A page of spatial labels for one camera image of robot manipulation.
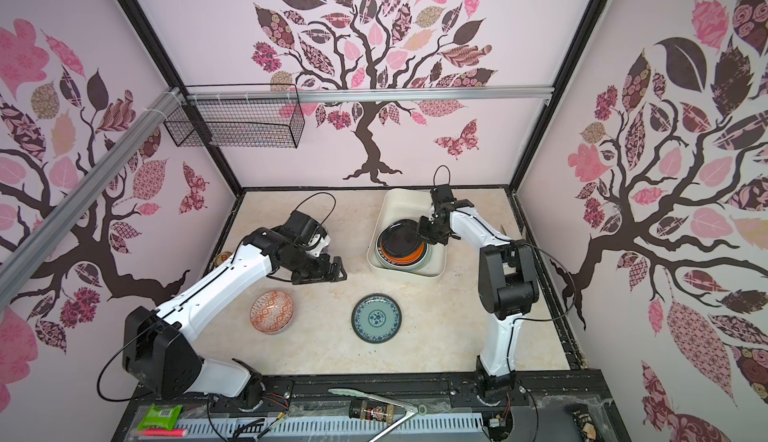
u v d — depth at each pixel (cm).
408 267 94
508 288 51
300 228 64
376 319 86
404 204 117
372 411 68
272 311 85
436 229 81
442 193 78
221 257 100
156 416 70
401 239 95
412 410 70
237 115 95
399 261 94
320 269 70
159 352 41
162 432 68
